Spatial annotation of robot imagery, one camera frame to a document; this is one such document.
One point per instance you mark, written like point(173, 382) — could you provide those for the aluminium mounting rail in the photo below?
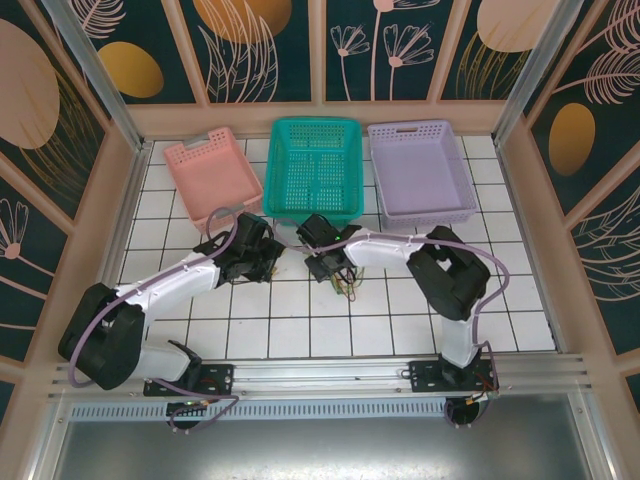
point(320, 372)

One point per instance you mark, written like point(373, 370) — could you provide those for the aluminium side rail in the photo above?
point(141, 165)

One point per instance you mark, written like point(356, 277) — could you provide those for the pink plastic basket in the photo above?
point(215, 175)

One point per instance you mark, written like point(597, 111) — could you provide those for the aluminium frame post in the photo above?
point(102, 70)
point(532, 75)

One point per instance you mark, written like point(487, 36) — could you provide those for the grey metal sheet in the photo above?
point(320, 450)

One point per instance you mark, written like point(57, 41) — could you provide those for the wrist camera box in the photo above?
point(252, 225)
point(317, 230)

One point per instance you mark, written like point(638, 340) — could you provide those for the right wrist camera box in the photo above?
point(317, 230)

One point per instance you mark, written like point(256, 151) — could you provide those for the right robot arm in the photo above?
point(450, 275)

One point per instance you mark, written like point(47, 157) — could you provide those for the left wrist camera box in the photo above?
point(252, 225)

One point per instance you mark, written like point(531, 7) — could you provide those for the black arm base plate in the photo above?
point(220, 375)
point(425, 375)

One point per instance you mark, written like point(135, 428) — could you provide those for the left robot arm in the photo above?
point(170, 285)

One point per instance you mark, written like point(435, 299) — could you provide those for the purple plastic basket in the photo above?
point(420, 175)

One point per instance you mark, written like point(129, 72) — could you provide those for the teal plastic basket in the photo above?
point(315, 170)

